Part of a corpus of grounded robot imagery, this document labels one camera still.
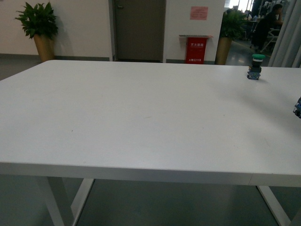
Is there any potted plant gold pot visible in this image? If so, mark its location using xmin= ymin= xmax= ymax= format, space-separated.
xmin=16 ymin=2 xmax=58 ymax=62
xmin=215 ymin=9 xmax=246 ymax=65

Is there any right potted plant gold pot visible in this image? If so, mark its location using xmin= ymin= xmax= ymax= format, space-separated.
xmin=215 ymin=9 xmax=246 ymax=65

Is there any grey curtain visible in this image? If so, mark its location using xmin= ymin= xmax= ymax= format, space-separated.
xmin=268 ymin=0 xmax=301 ymax=68

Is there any white table leg left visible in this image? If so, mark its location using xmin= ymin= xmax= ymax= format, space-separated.
xmin=44 ymin=177 xmax=95 ymax=226

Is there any seated person in black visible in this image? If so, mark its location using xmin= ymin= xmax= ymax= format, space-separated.
xmin=251 ymin=4 xmax=283 ymax=52

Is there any left potted plant gold pot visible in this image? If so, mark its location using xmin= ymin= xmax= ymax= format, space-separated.
xmin=16 ymin=2 xmax=58 ymax=62

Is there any red push button switch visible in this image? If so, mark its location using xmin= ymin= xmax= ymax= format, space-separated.
xmin=293 ymin=97 xmax=301 ymax=118

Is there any red fire extinguisher box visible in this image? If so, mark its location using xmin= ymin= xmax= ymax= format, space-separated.
xmin=179 ymin=34 xmax=213 ymax=65

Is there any pink paper wall notice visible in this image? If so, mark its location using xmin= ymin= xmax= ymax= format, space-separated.
xmin=190 ymin=6 xmax=208 ymax=20

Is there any grey door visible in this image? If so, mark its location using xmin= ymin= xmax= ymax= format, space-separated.
xmin=109 ymin=0 xmax=166 ymax=63

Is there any green push button switch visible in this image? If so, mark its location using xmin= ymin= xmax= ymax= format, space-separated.
xmin=247 ymin=54 xmax=266 ymax=80

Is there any white table leg right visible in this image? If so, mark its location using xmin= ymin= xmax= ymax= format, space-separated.
xmin=257 ymin=186 xmax=291 ymax=226

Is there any white table leg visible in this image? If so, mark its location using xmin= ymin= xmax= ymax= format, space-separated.
xmin=44 ymin=177 xmax=95 ymax=226
xmin=257 ymin=186 xmax=291 ymax=226

